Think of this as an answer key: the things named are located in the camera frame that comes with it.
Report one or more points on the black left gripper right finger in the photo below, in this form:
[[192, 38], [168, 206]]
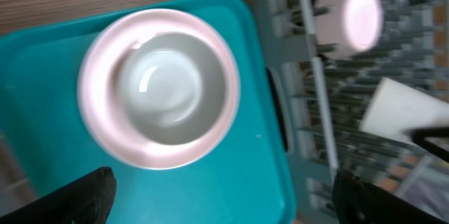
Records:
[[360, 202]]

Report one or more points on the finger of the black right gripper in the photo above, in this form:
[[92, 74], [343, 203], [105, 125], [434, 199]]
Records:
[[434, 140]]

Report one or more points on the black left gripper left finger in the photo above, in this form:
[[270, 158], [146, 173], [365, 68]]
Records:
[[88, 199]]

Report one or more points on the cream paper cup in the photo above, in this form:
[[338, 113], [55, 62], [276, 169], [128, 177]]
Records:
[[395, 109]]

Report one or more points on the small white bowl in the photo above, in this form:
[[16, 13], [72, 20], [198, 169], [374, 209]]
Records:
[[354, 26]]

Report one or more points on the grey dishwasher rack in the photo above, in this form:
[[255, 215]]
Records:
[[320, 102]]

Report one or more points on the teal plastic tray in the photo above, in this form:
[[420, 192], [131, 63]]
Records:
[[245, 179]]

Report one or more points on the large white plate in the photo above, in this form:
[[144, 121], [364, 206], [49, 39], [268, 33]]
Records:
[[98, 95]]

